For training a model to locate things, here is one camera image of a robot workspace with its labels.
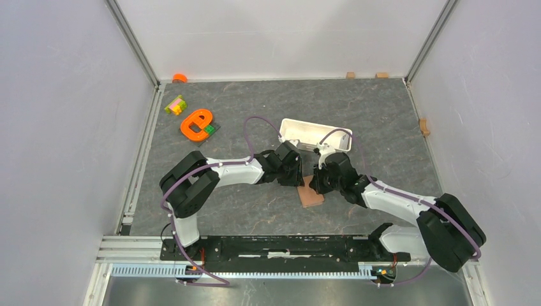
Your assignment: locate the brown leather card holder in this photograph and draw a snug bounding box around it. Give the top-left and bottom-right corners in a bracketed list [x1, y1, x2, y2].
[297, 175, 325, 208]

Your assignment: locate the white plastic tray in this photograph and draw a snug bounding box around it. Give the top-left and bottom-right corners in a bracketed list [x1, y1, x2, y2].
[279, 118, 352, 152]

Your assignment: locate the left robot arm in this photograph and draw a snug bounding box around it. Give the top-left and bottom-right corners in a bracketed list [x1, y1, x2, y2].
[159, 140, 304, 260]

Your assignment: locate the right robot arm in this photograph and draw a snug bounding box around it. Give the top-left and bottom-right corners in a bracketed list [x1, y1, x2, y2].
[309, 152, 487, 272]

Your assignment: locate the green brick on dark plate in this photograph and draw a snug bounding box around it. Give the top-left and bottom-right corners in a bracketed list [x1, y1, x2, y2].
[195, 122, 221, 147]

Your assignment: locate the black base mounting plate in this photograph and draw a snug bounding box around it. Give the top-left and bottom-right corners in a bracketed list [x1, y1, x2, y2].
[185, 235, 411, 273]

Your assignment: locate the curved wooden piece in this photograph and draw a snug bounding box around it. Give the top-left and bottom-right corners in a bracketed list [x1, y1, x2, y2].
[419, 118, 431, 137]

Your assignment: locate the orange letter-shaped plastic piece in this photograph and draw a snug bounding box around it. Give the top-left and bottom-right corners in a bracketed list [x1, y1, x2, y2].
[180, 109, 214, 142]

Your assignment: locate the small wooden block right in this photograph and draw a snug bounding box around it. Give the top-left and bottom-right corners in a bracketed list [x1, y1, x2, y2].
[375, 72, 389, 78]

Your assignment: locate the colourful toy brick stack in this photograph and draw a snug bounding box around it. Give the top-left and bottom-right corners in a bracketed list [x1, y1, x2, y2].
[164, 95, 187, 116]

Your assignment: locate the orange round cap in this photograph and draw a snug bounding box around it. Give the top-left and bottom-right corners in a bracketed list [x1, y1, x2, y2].
[172, 73, 188, 83]

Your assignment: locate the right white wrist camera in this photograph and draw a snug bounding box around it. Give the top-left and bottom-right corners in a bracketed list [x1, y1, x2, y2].
[315, 143, 337, 170]

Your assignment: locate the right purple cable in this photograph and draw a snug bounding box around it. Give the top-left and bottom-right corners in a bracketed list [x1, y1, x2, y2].
[319, 127, 483, 288]

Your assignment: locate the blue toothed cable rail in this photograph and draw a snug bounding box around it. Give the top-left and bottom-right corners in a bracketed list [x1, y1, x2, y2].
[110, 263, 377, 280]

